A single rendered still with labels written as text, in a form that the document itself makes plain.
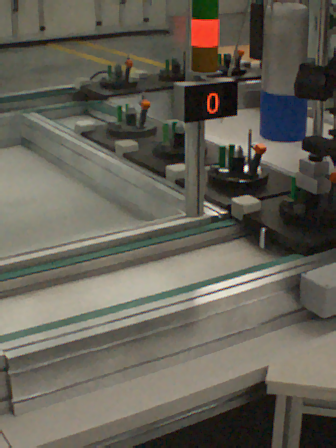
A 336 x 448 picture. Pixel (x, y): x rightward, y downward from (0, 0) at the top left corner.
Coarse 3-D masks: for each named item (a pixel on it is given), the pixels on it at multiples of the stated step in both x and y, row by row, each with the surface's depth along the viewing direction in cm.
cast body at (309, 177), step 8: (304, 160) 149; (312, 160) 148; (320, 160) 148; (304, 168) 149; (312, 168) 147; (320, 168) 148; (328, 168) 149; (296, 176) 152; (304, 176) 150; (312, 176) 148; (320, 176) 149; (296, 184) 152; (304, 184) 150; (312, 184) 148; (320, 184) 147; (328, 184) 149; (320, 192) 148
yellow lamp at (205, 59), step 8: (192, 48) 140; (200, 48) 139; (208, 48) 139; (216, 48) 140; (192, 56) 141; (200, 56) 139; (208, 56) 139; (216, 56) 140; (192, 64) 141; (200, 64) 140; (208, 64) 140; (216, 64) 141; (200, 72) 141; (208, 72) 141
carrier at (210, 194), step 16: (224, 160) 175; (240, 160) 171; (208, 176) 171; (224, 176) 168; (240, 176) 169; (256, 176) 168; (272, 176) 176; (288, 176) 176; (208, 192) 165; (224, 192) 165; (240, 192) 165; (256, 192) 165; (272, 192) 165; (288, 192) 167; (224, 208) 159
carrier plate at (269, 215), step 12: (264, 204) 159; (276, 204) 159; (252, 216) 152; (264, 216) 152; (276, 216) 152; (276, 228) 146; (288, 228) 146; (300, 228) 146; (312, 228) 146; (324, 228) 146; (288, 240) 142; (300, 240) 141; (312, 240) 141; (324, 240) 141; (300, 252) 140; (312, 252) 139
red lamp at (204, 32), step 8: (192, 24) 139; (200, 24) 137; (208, 24) 137; (216, 24) 138; (192, 32) 139; (200, 32) 138; (208, 32) 138; (216, 32) 139; (192, 40) 140; (200, 40) 138; (208, 40) 138; (216, 40) 139
